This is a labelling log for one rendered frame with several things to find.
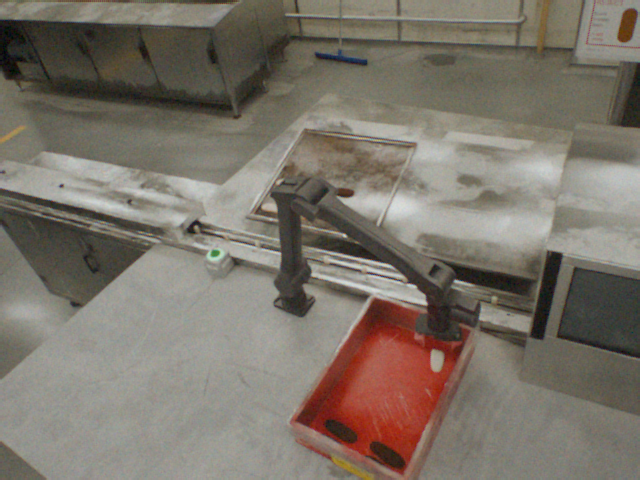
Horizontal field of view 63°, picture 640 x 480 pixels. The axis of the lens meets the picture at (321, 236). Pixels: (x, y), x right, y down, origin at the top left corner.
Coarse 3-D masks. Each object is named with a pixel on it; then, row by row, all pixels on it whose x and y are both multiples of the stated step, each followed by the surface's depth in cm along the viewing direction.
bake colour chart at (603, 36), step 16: (592, 0) 160; (608, 0) 158; (624, 0) 156; (592, 16) 163; (608, 16) 161; (624, 16) 158; (592, 32) 166; (608, 32) 163; (624, 32) 161; (592, 48) 169; (608, 48) 166; (624, 48) 164
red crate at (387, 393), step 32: (384, 320) 159; (384, 352) 150; (416, 352) 149; (448, 352) 147; (352, 384) 144; (384, 384) 142; (416, 384) 141; (320, 416) 138; (352, 416) 137; (384, 416) 135; (416, 416) 134; (352, 448) 130
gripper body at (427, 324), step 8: (424, 320) 135; (432, 320) 130; (440, 320) 129; (448, 320) 130; (424, 328) 133; (432, 328) 132; (440, 328) 131; (448, 328) 132; (456, 328) 132; (456, 336) 131
